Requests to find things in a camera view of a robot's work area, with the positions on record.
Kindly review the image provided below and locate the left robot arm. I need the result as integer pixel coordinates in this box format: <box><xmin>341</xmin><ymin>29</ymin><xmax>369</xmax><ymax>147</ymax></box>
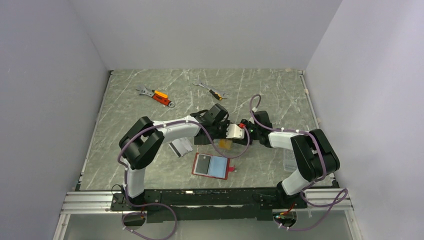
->
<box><xmin>117</xmin><ymin>103</ymin><xmax>230</xmax><ymax>210</ymax></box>

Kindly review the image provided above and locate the black yellow handled wrench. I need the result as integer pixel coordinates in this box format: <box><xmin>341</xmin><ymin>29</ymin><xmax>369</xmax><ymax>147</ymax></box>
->
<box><xmin>192</xmin><ymin>79</ymin><xmax>229</xmax><ymax>101</ymax></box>

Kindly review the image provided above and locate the single black VIP card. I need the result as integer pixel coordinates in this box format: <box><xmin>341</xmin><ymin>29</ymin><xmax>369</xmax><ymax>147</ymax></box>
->
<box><xmin>194</xmin><ymin>154</ymin><xmax>211</xmax><ymax>175</ymax></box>

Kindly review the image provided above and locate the silver VIP card stack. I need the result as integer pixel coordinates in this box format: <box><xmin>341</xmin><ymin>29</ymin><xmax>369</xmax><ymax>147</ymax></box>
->
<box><xmin>168</xmin><ymin>137</ymin><xmax>193</xmax><ymax>158</ymax></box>

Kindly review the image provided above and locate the clear plastic parts box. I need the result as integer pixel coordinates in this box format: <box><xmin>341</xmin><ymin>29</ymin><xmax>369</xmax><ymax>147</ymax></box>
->
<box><xmin>283</xmin><ymin>148</ymin><xmax>298</xmax><ymax>173</ymax></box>

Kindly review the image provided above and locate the orange red adjustable wrench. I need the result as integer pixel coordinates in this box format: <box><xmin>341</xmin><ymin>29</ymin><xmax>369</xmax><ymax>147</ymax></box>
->
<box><xmin>135</xmin><ymin>85</ymin><xmax>176</xmax><ymax>108</ymax></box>

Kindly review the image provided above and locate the black aluminium base frame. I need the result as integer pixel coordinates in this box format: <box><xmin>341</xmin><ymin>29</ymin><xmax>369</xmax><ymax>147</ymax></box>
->
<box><xmin>60</xmin><ymin>187</ymin><xmax>353</xmax><ymax>223</ymax></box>

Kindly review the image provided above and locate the black VIP card stack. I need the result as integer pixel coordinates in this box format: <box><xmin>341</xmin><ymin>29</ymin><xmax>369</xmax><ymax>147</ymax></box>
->
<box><xmin>193</xmin><ymin>132</ymin><xmax>211</xmax><ymax>146</ymax></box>

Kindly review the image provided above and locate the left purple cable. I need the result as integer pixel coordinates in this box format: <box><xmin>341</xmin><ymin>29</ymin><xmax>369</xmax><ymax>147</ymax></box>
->
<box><xmin>117</xmin><ymin>119</ymin><xmax>251</xmax><ymax>240</ymax></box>

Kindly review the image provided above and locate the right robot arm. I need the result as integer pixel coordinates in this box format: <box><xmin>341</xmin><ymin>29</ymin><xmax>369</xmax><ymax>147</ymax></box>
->
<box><xmin>241</xmin><ymin>110</ymin><xmax>340</xmax><ymax>208</ymax></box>

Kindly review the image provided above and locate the orange gold card stack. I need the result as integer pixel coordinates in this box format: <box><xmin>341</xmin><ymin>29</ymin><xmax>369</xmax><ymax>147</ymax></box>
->
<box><xmin>218</xmin><ymin>139</ymin><xmax>233</xmax><ymax>150</ymax></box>

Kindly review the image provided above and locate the red leather card holder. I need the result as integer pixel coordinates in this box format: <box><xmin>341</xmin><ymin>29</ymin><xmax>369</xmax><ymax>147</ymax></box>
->
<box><xmin>191</xmin><ymin>152</ymin><xmax>236</xmax><ymax>180</ymax></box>

